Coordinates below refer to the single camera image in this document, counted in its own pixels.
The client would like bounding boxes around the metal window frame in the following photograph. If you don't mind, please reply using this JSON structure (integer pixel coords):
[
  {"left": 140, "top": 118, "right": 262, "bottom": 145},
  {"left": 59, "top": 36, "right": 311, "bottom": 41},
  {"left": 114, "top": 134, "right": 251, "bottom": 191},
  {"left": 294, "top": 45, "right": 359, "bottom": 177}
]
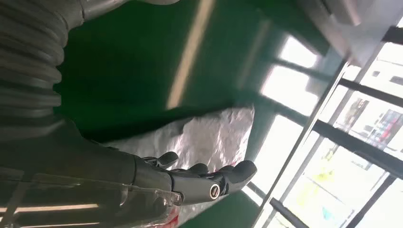
[{"left": 245, "top": 25, "right": 403, "bottom": 228}]

